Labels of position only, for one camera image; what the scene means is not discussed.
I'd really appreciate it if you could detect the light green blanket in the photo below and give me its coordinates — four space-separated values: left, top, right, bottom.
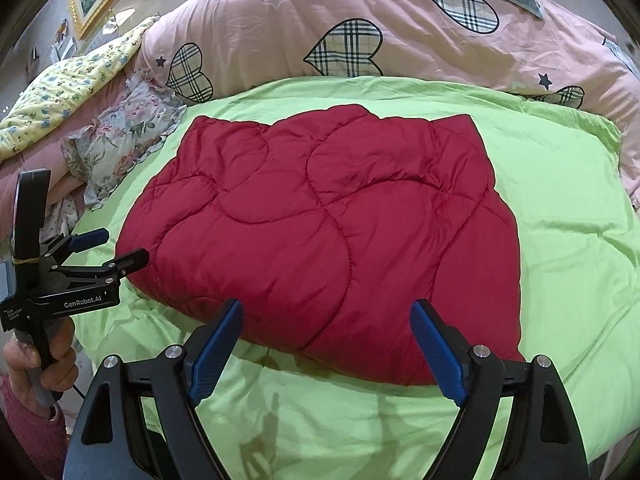
65 76 623 480

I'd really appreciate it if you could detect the person's left forearm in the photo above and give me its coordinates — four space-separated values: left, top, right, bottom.
0 375 68 480

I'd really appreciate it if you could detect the pink quilt with plaid hearts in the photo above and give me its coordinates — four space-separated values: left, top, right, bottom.
136 0 640 211

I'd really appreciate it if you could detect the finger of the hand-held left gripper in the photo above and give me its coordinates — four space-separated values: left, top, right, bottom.
50 227 110 262
61 249 150 282

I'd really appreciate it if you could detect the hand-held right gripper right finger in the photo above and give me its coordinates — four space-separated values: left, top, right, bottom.
410 299 588 480

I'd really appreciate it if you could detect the yellow floral pillow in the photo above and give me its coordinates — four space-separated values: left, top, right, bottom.
0 15 161 161

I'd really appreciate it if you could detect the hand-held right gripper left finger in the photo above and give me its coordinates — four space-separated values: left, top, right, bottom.
65 299 245 480

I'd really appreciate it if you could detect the person's left hand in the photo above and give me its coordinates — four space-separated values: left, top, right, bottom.
4 317 78 415

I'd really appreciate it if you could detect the pink bed sheet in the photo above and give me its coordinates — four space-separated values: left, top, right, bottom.
0 79 132 241

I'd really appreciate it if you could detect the floral ruffled pillow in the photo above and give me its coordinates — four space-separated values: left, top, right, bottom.
61 72 188 211

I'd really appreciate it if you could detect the red puffer jacket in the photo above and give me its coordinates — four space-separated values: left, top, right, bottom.
116 104 526 387

